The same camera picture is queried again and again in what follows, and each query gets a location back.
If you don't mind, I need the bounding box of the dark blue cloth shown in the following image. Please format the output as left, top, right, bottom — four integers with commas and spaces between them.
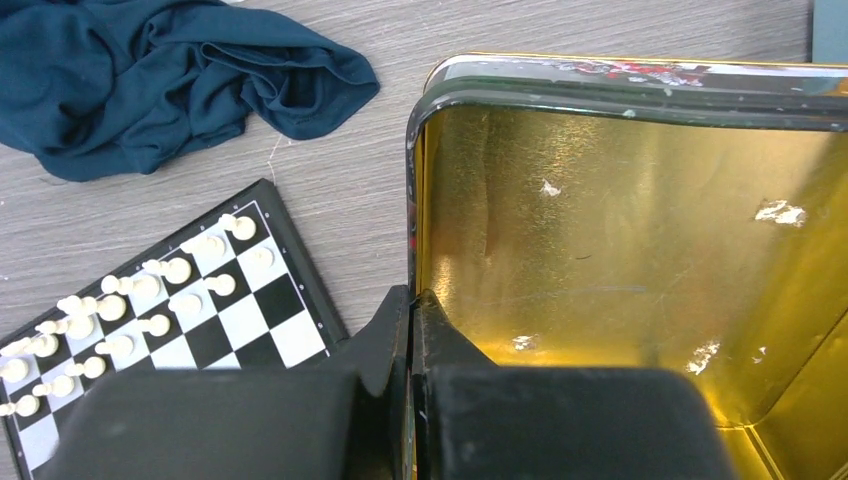
1, 1, 380, 182

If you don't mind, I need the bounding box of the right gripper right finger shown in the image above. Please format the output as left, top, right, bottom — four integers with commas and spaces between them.
410, 290, 736, 479

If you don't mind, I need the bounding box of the orange drawer box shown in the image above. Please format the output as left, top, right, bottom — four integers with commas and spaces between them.
811, 0, 847, 64

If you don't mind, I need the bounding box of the gold tin with black pieces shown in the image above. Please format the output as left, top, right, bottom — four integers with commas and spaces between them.
406, 52, 847, 479

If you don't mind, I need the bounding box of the black white chess board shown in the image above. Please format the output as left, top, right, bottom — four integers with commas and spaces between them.
1, 179, 347, 479

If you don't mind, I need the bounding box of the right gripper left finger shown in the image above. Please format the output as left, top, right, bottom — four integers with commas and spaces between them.
42, 285, 410, 479

